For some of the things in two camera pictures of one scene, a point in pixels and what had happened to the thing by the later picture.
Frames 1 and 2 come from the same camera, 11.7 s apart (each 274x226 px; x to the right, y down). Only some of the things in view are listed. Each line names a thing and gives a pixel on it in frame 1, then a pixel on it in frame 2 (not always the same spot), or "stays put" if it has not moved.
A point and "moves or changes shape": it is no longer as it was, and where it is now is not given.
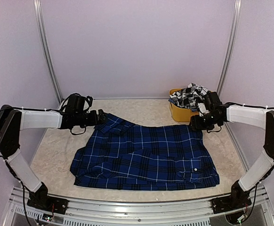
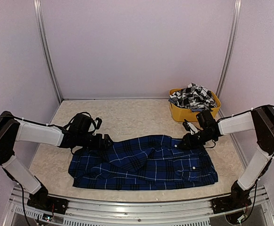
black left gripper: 100,119 -> 98,146
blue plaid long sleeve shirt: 120,155 moves or changes shape
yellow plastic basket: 180,114 stays put
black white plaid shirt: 189,97 stays put
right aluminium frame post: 230,45 stays put
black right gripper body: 205,124 -> 196,142
